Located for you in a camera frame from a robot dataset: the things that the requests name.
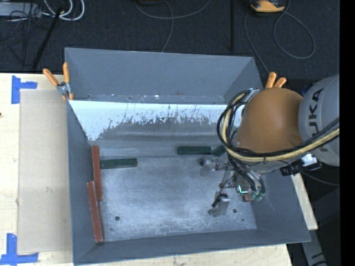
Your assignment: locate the pale flat board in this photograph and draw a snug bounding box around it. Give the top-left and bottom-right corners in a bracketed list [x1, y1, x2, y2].
[17, 89, 73, 255]

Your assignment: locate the dark green flat block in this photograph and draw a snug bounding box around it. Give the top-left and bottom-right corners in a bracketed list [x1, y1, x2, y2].
[177, 146, 212, 156]
[99, 157, 138, 170]

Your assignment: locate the black cylinder on white bracket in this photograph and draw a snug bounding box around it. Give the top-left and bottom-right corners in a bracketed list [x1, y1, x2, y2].
[279, 153, 323, 177]

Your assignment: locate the grey metal bin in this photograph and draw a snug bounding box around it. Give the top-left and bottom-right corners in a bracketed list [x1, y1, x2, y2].
[64, 47, 312, 266]

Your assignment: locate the red-brown flat block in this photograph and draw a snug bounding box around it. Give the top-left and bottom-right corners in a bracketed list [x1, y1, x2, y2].
[87, 181, 105, 244]
[91, 145, 103, 202]

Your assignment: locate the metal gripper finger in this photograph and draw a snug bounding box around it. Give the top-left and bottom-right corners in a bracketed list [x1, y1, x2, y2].
[199, 158, 222, 177]
[207, 193, 231, 218]

